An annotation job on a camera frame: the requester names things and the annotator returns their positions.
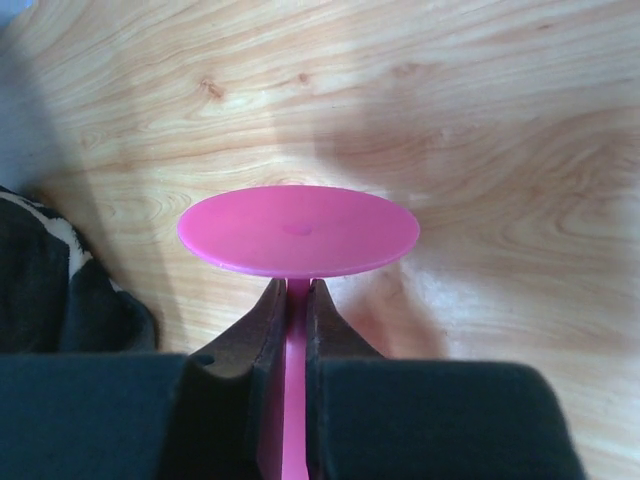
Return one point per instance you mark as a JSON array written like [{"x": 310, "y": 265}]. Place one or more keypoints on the magenta plastic wine glass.
[{"x": 298, "y": 233}]

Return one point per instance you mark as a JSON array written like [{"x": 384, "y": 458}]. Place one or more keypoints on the black patterned plush pillow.
[{"x": 56, "y": 295}]

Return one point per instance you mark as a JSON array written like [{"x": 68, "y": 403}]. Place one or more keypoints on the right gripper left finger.
[{"x": 214, "y": 414}]

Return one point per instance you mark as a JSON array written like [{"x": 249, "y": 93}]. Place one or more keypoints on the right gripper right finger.
[{"x": 370, "y": 417}]

